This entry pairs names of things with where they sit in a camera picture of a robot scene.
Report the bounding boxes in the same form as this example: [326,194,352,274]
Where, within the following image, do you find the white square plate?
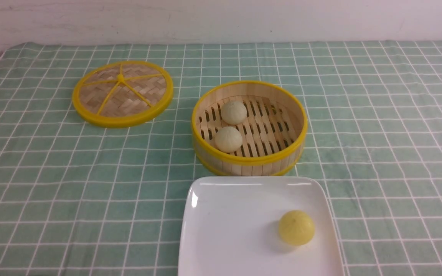
[178,176,345,276]

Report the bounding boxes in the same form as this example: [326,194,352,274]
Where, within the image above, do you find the green checkered tablecloth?
[0,41,442,276]

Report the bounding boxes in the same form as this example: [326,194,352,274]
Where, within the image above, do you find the yellow bamboo steamer basket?
[191,80,308,176]

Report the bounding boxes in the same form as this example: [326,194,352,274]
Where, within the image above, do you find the pale steamed bun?
[221,101,247,125]
[214,127,243,153]

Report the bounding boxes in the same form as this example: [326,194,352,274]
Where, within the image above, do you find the pale steamed bun front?
[214,127,243,153]

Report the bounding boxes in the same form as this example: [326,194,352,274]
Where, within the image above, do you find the pale steamed bun back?
[221,101,247,125]

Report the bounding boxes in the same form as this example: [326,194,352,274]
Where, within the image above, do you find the yellow steamed bun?
[278,210,315,246]

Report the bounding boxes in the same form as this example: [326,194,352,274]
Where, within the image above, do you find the yellow bamboo steamer lid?
[72,61,174,128]

